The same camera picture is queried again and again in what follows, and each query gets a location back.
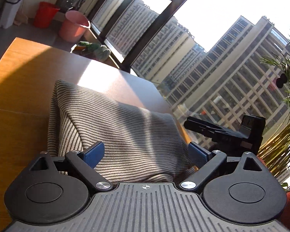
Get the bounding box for striped beige knit garment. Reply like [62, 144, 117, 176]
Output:
[48, 80, 195, 184]

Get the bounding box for green palm plant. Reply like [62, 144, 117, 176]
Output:
[259, 55, 290, 178]

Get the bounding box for pink plastic bucket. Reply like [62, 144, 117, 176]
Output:
[59, 10, 90, 44]

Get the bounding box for red plastic bucket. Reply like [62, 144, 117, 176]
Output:
[33, 2, 60, 28]

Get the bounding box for broom with pink head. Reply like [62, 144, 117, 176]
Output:
[13, 12, 28, 26]

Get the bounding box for white trash bin black lid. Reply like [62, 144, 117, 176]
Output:
[0, 0, 23, 29]

